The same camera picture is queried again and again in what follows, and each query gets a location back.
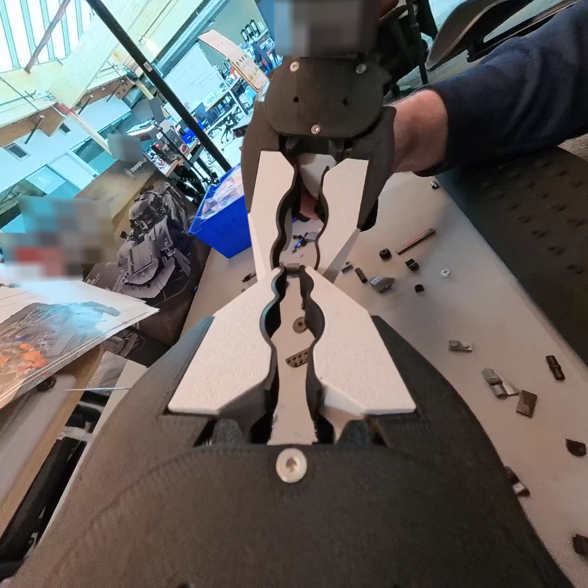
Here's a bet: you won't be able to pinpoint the person's right forearm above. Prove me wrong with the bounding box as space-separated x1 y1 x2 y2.
432 0 588 177

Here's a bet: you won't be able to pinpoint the grey lego bracket piece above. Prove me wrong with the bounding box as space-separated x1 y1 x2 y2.
481 367 520 398

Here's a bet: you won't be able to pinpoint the clear plastic parts bags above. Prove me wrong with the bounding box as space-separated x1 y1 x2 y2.
200 170 246 226

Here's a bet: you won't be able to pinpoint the long dark lego tile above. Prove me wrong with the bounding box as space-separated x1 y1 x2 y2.
396 228 436 255

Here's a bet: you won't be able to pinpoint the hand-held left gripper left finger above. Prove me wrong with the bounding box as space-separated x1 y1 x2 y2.
167 268 286 444

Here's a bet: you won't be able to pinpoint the person's right hand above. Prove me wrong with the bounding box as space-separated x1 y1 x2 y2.
393 89 450 175

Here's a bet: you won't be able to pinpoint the white book stand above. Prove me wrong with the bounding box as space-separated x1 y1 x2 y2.
0 342 143 520

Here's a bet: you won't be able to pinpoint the blue storage bin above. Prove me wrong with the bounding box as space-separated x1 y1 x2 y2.
189 168 258 259

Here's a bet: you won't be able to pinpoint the black office chair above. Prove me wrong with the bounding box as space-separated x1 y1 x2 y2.
425 0 575 70

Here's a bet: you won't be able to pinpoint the black metal pole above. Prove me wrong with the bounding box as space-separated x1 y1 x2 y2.
87 0 232 171

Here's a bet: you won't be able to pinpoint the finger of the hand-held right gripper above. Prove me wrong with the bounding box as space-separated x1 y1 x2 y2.
247 151 297 282
316 161 369 285

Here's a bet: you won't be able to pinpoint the lego set box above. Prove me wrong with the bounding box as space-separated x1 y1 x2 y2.
83 177 217 368

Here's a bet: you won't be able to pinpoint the black lego wedge piece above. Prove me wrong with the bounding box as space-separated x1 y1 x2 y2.
505 466 530 498

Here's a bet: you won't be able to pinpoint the lego instruction booklet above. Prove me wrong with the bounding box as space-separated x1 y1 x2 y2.
0 278 160 412

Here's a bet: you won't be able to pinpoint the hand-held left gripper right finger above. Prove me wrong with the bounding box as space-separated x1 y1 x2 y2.
298 266 417 444

